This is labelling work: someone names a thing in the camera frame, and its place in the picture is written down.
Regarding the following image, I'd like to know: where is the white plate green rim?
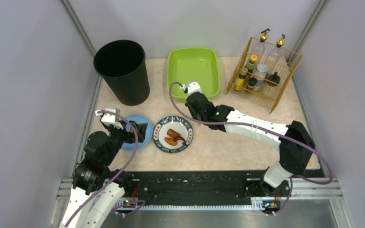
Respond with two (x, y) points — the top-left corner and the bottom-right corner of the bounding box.
(153, 115), (194, 153)

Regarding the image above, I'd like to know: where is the small yellow label bottle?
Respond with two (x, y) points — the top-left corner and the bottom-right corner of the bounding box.
(233, 67), (248, 91)

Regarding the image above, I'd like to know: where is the small black cap bottle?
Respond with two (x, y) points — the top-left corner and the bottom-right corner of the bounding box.
(245, 77), (258, 94)

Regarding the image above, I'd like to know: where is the green label sauce bottle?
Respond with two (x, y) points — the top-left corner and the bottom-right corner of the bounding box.
(244, 54), (258, 78)

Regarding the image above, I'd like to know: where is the silver lid glass jar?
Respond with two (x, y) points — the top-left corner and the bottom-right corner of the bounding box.
(253, 63), (269, 91)

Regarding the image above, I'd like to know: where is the black lid seasoning jar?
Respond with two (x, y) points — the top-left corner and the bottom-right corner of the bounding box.
(263, 72), (281, 99)

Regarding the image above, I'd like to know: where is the clear oil dispenser bottle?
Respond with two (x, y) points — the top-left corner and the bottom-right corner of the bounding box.
(254, 28), (270, 61)

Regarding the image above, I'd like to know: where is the dark sauce dispenser bottle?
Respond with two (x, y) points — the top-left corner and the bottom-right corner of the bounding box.
(268, 34), (286, 63)

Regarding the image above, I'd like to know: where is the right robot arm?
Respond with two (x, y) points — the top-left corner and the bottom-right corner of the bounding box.
(185, 92), (315, 196)

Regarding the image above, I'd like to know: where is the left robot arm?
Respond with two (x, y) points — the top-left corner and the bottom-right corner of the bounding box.
(60, 121), (149, 228)

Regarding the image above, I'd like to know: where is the blue plate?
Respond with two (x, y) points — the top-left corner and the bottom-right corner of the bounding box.
(122, 114), (153, 151)

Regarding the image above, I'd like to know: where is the brown sausage piece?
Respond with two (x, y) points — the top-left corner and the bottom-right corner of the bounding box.
(167, 129), (181, 138)

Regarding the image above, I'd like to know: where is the orange food slice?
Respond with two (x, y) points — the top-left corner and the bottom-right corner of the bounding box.
(164, 137), (178, 146)

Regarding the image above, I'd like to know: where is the dark red octopus tentacle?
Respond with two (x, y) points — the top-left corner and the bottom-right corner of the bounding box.
(173, 136), (186, 145)

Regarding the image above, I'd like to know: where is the green plastic basin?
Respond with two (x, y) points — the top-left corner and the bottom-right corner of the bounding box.
(167, 47), (221, 99)

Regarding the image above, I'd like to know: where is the black plastic trash bin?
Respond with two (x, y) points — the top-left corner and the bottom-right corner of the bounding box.
(93, 39), (150, 106)

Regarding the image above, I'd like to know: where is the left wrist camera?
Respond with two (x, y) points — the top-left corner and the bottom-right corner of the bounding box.
(95, 108), (124, 130)

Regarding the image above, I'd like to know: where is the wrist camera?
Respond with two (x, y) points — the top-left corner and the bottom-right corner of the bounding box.
(95, 108), (124, 130)
(181, 81), (202, 95)

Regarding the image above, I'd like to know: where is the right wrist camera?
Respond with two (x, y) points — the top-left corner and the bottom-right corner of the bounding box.
(181, 81), (202, 95)

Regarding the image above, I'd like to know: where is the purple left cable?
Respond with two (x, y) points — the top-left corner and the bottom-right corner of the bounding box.
(64, 109), (146, 228)

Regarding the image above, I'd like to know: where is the purple cable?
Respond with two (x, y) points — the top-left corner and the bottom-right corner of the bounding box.
(169, 82), (334, 215)
(64, 109), (146, 228)

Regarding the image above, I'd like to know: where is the gold wire basket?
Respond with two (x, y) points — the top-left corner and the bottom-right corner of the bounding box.
(226, 36), (303, 113)

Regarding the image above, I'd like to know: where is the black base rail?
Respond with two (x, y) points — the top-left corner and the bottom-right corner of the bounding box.
(115, 170), (323, 212)

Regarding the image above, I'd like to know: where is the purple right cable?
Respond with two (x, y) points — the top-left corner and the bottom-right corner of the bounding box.
(169, 82), (334, 215)

